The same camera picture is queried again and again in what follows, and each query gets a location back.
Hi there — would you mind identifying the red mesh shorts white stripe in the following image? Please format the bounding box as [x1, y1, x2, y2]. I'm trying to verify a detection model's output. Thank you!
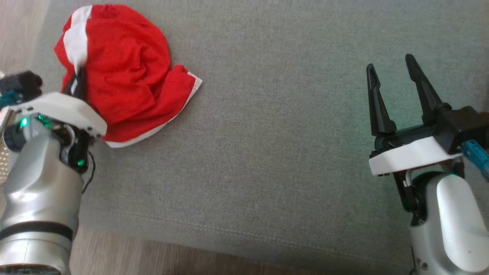
[53, 4, 203, 148]

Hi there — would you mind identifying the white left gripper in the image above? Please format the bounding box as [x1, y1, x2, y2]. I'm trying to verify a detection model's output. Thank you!
[8, 68, 108, 138]

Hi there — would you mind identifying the black cable, teal plug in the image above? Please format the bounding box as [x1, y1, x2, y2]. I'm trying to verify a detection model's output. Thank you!
[460, 139, 489, 182]
[0, 90, 20, 110]

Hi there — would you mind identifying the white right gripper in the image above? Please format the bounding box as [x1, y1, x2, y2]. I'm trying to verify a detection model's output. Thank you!
[366, 53, 463, 176]

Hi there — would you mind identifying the black left cable, teal plug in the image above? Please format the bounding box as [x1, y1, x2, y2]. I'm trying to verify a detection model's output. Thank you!
[0, 90, 20, 110]

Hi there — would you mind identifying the grey fabric sofa seat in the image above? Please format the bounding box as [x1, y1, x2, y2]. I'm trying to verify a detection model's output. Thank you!
[32, 0, 489, 275]

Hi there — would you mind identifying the black right cable, teal plug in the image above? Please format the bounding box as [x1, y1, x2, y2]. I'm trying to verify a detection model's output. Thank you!
[460, 139, 489, 182]

